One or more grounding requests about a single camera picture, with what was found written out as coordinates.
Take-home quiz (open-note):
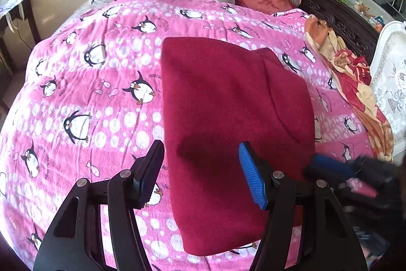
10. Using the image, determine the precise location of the pink penguin fleece blanket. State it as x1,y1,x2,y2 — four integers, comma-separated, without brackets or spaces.
1,0,371,267

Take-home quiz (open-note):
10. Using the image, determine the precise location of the white ornate chair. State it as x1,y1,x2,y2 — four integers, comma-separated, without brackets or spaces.
370,21,406,165

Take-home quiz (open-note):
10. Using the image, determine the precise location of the dark red fleece sweater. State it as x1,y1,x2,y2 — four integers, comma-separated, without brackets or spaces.
161,37,315,256

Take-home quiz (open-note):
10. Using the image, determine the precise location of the dark wooden desk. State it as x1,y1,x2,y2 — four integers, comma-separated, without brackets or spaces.
0,0,42,73

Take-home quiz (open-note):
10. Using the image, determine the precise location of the orange red floral blanket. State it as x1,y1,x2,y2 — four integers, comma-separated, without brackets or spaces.
304,15,394,162

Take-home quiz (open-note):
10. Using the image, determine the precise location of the dark carved wooden headboard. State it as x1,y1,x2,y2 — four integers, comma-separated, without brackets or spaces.
299,0,379,64

